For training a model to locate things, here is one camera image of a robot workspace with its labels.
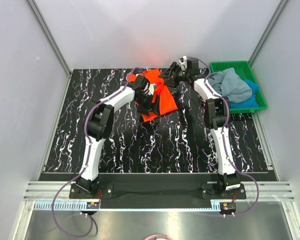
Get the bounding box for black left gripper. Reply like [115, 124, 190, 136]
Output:
[134, 93, 160, 118]

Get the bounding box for connector box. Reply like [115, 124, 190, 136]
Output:
[86, 199, 101, 209]
[220, 202, 237, 215]

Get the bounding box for pink cable loop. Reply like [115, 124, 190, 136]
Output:
[144, 233, 171, 240]

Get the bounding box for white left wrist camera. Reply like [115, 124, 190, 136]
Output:
[144, 83, 157, 96]

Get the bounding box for green plastic bin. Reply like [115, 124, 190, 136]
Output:
[210, 60, 268, 114]

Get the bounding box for aluminium corner post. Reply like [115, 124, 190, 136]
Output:
[25, 0, 72, 77]
[248, 0, 290, 67]

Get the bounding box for grey-blue t shirt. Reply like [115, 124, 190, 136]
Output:
[207, 67, 253, 104]

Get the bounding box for blue t shirt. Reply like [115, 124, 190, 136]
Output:
[230, 79, 260, 109]

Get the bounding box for aluminium frame rail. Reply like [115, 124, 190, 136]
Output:
[23, 181, 295, 212]

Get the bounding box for right aluminium corner post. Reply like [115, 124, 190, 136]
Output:
[248, 0, 290, 67]

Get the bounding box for left aluminium corner post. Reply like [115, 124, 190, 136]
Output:
[25, 0, 72, 77]

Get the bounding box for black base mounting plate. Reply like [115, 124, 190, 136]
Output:
[69, 173, 247, 201]

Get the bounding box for left connector box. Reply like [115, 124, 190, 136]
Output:
[86, 199, 101, 209]

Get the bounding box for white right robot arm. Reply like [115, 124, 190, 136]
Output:
[159, 56, 241, 199]

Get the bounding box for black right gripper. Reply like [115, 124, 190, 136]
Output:
[157, 62, 190, 89]

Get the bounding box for right connector box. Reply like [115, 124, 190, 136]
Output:
[220, 202, 237, 215]

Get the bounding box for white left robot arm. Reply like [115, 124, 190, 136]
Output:
[75, 74, 160, 198]

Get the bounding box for orange t shirt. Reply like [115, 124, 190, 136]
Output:
[127, 69, 177, 122]

